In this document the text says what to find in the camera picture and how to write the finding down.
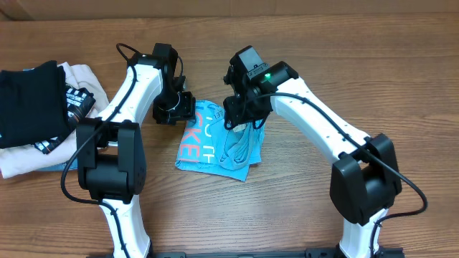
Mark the black folded garment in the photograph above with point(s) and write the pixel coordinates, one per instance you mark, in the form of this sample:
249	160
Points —
33	105

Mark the black white patterned garment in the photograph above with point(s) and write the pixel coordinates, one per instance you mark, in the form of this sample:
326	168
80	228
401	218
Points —
79	103

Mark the light blue t-shirt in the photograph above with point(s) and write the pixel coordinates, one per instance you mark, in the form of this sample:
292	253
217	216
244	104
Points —
207	147

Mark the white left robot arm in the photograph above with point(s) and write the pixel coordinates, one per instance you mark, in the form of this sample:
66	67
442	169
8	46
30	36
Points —
111	162

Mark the beige folded garment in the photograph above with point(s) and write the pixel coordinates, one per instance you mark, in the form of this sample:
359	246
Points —
24	159

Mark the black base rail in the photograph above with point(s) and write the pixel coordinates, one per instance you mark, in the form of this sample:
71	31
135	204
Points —
251	253

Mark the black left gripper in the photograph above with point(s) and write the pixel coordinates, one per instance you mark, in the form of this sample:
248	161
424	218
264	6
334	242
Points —
188	110

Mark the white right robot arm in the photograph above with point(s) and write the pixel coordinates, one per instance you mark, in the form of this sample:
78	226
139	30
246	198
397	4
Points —
364	183

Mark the blue denim garment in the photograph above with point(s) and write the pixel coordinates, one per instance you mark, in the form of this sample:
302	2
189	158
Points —
60	166

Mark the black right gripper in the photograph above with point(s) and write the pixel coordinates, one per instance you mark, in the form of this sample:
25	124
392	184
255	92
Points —
235	117

